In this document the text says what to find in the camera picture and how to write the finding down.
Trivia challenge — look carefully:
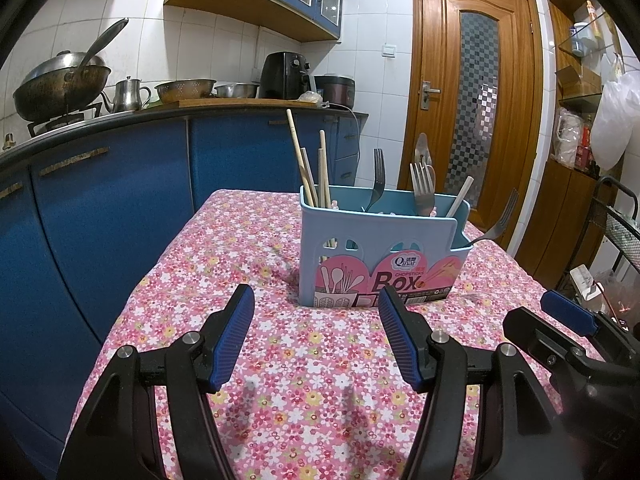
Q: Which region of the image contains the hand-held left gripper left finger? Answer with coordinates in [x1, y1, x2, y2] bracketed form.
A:
[57, 284, 256, 480]

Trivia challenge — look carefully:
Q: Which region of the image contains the white power strip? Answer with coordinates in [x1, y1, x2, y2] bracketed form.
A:
[570, 266, 608, 301]

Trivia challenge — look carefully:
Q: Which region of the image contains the metal colander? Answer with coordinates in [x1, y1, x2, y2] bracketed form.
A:
[154, 79, 218, 104]

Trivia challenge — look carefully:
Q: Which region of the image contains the black kitchen countertop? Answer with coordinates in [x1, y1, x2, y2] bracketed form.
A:
[0, 99, 368, 161]

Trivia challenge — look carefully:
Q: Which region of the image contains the wooden shelf unit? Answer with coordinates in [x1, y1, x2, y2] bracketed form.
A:
[517, 0, 640, 281]

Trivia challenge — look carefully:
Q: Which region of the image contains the metal wok lid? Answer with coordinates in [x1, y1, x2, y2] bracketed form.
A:
[20, 51, 108, 86]

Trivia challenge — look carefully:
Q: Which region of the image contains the wooden door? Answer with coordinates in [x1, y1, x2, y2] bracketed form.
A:
[404, 0, 543, 256]

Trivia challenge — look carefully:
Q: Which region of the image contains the gas stove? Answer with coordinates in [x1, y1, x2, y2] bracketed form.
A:
[25, 102, 103, 138]

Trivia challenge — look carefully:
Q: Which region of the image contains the metal kettle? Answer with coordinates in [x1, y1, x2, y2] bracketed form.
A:
[101, 76, 152, 113]

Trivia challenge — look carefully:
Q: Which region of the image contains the long metal ladle handle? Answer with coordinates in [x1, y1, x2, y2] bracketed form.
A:
[75, 17, 130, 68]

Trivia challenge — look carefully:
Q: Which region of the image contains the dark metal wok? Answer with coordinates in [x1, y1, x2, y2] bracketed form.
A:
[12, 66, 112, 122]

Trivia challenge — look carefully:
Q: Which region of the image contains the dark rice cooker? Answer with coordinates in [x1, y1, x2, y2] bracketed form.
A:
[314, 75, 357, 109]

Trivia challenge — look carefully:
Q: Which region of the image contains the large white plastic bag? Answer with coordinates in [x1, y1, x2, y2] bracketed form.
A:
[590, 70, 640, 171]

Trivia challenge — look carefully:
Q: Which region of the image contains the metal door handle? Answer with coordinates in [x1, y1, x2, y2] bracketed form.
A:
[419, 80, 442, 111]

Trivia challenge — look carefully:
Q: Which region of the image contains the cardboard box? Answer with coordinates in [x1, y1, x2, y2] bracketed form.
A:
[555, 65, 603, 101]

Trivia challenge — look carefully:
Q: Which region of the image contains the black wire rack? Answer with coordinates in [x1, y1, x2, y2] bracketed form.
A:
[590, 176, 640, 271]

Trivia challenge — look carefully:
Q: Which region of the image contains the yellow bottle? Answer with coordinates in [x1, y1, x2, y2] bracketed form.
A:
[585, 0, 603, 43]

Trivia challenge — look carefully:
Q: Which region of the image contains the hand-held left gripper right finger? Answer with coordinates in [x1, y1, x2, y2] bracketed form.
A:
[377, 285, 583, 480]

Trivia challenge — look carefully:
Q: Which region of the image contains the metal fork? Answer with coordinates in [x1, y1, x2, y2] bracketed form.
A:
[469, 189, 521, 248]
[366, 148, 387, 212]
[409, 162, 436, 217]

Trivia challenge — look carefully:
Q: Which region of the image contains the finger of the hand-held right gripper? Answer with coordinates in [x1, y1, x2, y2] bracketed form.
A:
[501, 306, 609, 377]
[541, 289, 632, 339]

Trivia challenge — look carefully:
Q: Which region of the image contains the white bag with red print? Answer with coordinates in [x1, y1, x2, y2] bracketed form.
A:
[552, 107, 586, 168]

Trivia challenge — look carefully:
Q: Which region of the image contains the clear plastic container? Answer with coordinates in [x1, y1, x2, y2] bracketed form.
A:
[570, 22, 598, 57]

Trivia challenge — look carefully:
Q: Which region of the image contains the black air fryer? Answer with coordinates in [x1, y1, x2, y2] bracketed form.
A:
[260, 52, 313, 101]

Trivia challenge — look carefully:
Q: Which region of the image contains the light blue utensil box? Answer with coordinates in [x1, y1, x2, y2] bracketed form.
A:
[299, 185, 473, 308]

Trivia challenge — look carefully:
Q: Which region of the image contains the white power cable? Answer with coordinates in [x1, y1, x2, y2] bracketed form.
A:
[327, 104, 363, 161]

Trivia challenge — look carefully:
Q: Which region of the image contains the wooden cutting board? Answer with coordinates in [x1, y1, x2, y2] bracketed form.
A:
[145, 98, 321, 109]

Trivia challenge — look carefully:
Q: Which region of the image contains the pink floral tablecloth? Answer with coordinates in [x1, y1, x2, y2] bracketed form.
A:
[65, 189, 601, 480]

